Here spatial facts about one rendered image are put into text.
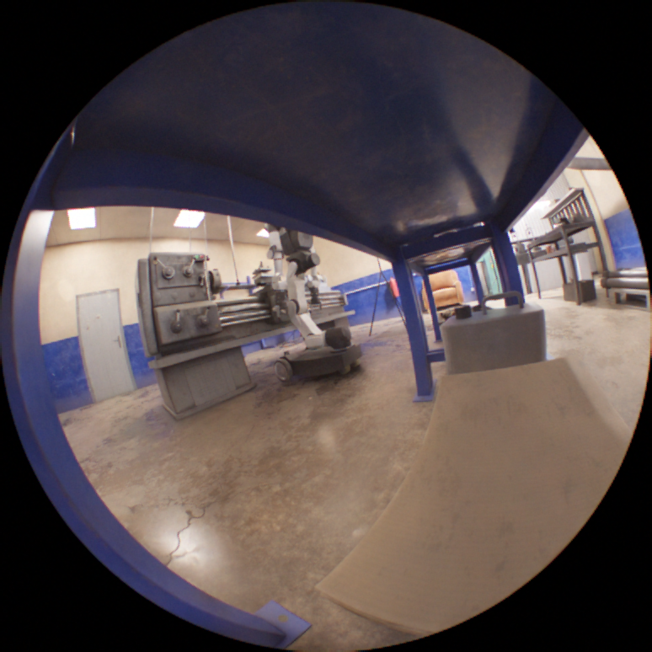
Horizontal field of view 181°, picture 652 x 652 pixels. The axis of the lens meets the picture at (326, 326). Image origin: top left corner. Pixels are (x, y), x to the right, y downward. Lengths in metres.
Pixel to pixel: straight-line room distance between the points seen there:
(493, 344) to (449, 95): 0.49
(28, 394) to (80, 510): 0.08
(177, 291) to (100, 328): 3.42
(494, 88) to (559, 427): 0.41
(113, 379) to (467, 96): 5.09
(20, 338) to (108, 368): 4.76
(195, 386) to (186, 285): 0.81
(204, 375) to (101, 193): 1.60
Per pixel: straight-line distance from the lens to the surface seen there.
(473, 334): 0.54
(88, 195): 0.25
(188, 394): 1.70
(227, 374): 1.82
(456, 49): 0.29
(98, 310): 5.10
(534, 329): 0.55
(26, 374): 0.18
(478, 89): 0.33
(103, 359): 4.94
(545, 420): 0.33
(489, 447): 0.28
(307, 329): 1.76
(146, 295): 1.76
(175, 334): 1.59
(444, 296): 4.78
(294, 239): 1.78
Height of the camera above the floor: 0.45
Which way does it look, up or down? 2 degrees down
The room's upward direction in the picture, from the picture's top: 14 degrees counter-clockwise
